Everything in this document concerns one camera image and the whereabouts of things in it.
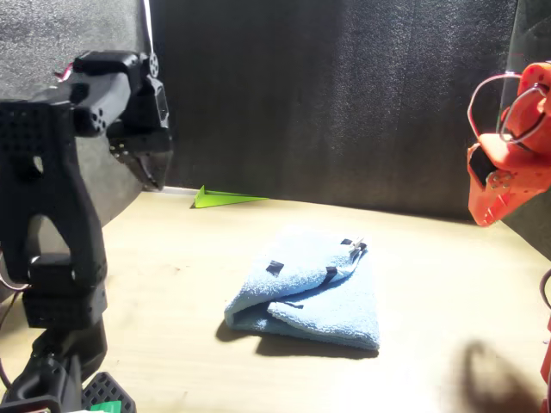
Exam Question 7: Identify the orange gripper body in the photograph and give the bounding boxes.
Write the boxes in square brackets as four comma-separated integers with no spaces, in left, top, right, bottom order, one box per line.
[467,133,551,197]

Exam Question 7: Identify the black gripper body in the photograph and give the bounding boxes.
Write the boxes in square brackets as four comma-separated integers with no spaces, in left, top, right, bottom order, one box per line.
[107,79,173,158]

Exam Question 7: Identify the light blue towel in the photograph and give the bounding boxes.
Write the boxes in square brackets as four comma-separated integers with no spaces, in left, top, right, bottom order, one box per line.
[223,231,382,352]

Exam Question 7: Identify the lime green plastic wedge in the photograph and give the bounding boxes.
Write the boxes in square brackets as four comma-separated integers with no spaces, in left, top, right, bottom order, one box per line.
[191,185,270,211]

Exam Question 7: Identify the dark grey foam panel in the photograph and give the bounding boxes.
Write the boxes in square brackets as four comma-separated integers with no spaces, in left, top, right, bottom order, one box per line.
[0,0,154,302]
[148,0,520,223]
[503,0,551,250]

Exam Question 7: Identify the orange gripper servo wire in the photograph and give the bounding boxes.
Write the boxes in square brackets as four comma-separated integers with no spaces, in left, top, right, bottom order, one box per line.
[467,72,550,143]

